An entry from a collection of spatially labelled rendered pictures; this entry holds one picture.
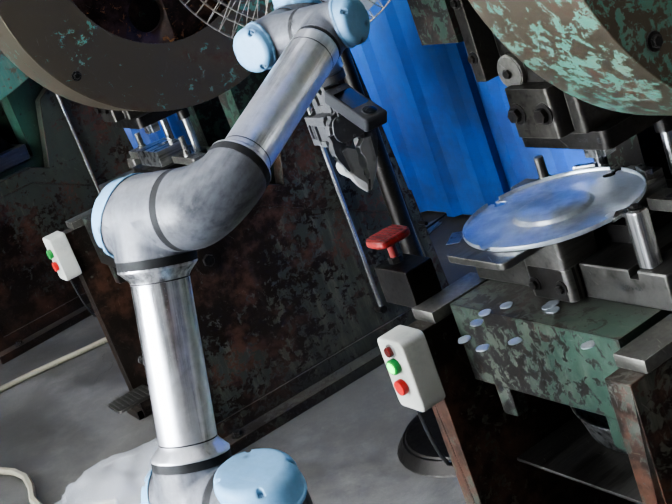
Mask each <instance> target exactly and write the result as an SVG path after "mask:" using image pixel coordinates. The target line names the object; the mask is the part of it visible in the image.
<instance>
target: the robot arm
mask: <svg viewBox="0 0 672 504"><path fill-rule="evenodd" d="M272 1H273V5H274V7H273V8H274V11H272V12H271V13H269V14H267V15H265V16H263V17H261V18H260V19H258V20H256V21H254V22H250V23H248V24H247V25H246V27H244V28H242V29H241V30H240V31H238V32H237V34H236V35H235V38H234V42H233V49H234V52H235V56H236V57H237V60H238V61H239V63H240V64H241V65H242V66H243V67H244V68H245V69H247V70H249V71H251V72H256V73H258V72H263V71H265V70H267V69H271V68H272V69H271V71H270V72H269V74H268V75H267V77H266V78H265V80H264V81H263V83H262V84H261V86H260V87H259V89H258V90H257V92H256V93H255V95H254V96H253V98H252V99H251V101H250V102H249V104H248V105H247V107H246V108H245V110H244V111H243V113H242V114H241V116H240V117H239V118H238V120H237V121H236V123H235V124H234V126H233V127H232V129H231V130H230V132H229V133H228V135H227V136H226V138H225V139H223V140H218V141H216V142H215V143H213V144H212V146H211V147H210V149H209V150H208V152H207V153H206V154H205V155H204V156H203V157H202V158H200V159H199V160H197V161H196V162H194V163H191V164H189V165H186V166H183V167H179V168H172V169H166V170H160V171H154V172H148V173H133V174H130V175H128V176H126V177H122V178H118V179H116V180H113V181H112V182H110V183H109V184H107V185H106V186H105V187H104V188H103V189H102V191H101V193H100V195H99V196H98V197H97V199H96V201H95V203H94V206H93V210H92V218H91V224H92V232H93V235H94V238H95V241H96V243H97V244H98V246H99V247H100V248H103V252H104V253H106V254H107V255H109V256H111V257H113V258H114V259H115V265H116V271H117V274H118V275H119V276H120V277H122V278H123V279H125V280H126V281H127V282H128V283H129V284H130V287H131V293H132V299H133V304H134V310H135V316H136V321H137V327H138V333H139V338H140V344H141V349H142V355H143V361H144V366H145V372H146V378H147V383H148V389H149V395H150V400H151V406H152V412H153V417H154V423H155V428H156V434H157V440H158V445H159V446H158V448H157V450H156V452H155V453H154V454H153V456H152V457H151V467H152V469H151V470H150V471H149V472H148V474H147V475H146V477H145V479H144V481H145V482H146V483H145V486H142V490H141V504H313V502H312V499H311V497H310V494H309V492H308V490H307V484H306V481H305V478H304V476H303V475H302V473H301V472H300V471H299V469H298V467H297V465H296V463H295V461H294V460H293V459H292V458H291V457H290V456H289V455H288V454H286V453H285V452H282V451H280V450H277V449H271V448H259V449H252V450H251V452H249V453H246V452H242V453H239V454H237V455H235V456H233V457H232V455H231V449H230V444H229V443H228V442H226V441H225V440H223V439H222V438H221V437H219V436H218V434H217V429H216V423H215V418H214V412H213V406H212V400H211V395H210V389H209V383H208V377H207V371H206V366H205V360H204V354H203V348H202V343H201V337H200V331H199V325H198V319H197V314H196V308H195V302H194V296H193V291H192V285H191V279H190V272H191V270H192V268H193V267H194V265H195V264H196V262H197V261H198V256H197V251H196V250H198V249H202V248H206V247H208V246H210V245H212V244H214V243H216V242H218V241H219V240H221V239H222V238H224V237H225V236H226V235H227V234H229V233H230V232H231V231H232V230H233V229H234V228H235V227H236V226H237V225H238V224H239V223H240V222H241V221H242V220H243V219H244V218H245V217H246V216H247V214H248V213H249V212H250V211H251V210H252V208H253V207H254V206H255V205H256V203H257V202H258V201H259V199H260V198H261V196H262V195H263V193H264V192H265V190H266V188H267V187H268V185H269V183H270V181H271V170H270V168H271V166H272V165H273V163H274V161H275V160H276V158H277V157H278V155H279V153H280V152H281V150H282V149H283V147H284V145H285V144H286V142H287V141H288V139H289V137H290V136H291V134H292V133H293V131H294V129H295V128H296V126H297V125H298V123H299V122H300V120H301V118H302V117H303V115H304V114H305V112H306V110H307V109H308V107H309V106H310V104H311V102H312V103H313V106H314V107H312V108H314V109H315V110H313V111H312V108H311V115H309V116H307V117H305V118H304V119H305V121H306V124H307V127H308V129H309V132H310V135H311V138H312V140H313V143H314V145H319V146H321V147H329V151H330V153H331V155H332V157H333V158H334V159H335V160H336V161H337V163H336V168H337V170H338V172H339V173H340V174H341V175H344V176H346V177H348V178H350V179H351V180H352V181H353V182H354V183H355V184H356V185H357V186H358V187H359V188H361V189H363V190H364V191H366V192H368V191H370V190H372V189H373V185H374V181H375V175H376V169H377V157H378V137H377V132H376V129H375V128H377V127H379V126H381V125H383V124H385V123H387V111H386V110H385V109H383V108H382V107H380V106H379V105H377V104H376V103H375V102H373V101H372V100H370V99H369V98H367V97H366V96H364V95H363V94H361V93H360V92H358V91H357V90H355V89H354V88H352V87H351V86H350V85H348V84H347V83H343V84H340V85H338V81H340V80H342V79H343V78H344V77H345V76H346V74H345V71H344V69H343V68H342V66H343V62H342V59H341V54H342V53H343V51H344V50H345V49H346V48H353V47H355V46H356V45H360V44H362V43H364V42H365V41H366V39H367V38H368V35H369V32H370V19H369V15H368V12H367V10H366V9H365V6H364V5H363V4H362V3H361V2H360V1H359V0H330V1H326V2H322V1H320V0H272ZM310 126H311V128H310ZM311 129H312V130H311ZM312 132H313V133H312ZM313 135H314V136H313ZM314 137H315V138H314ZM352 139H354V145H355V149H352V148H347V146H349V145H350V141H351V140H352ZM364 172H365V175H364Z"/></svg>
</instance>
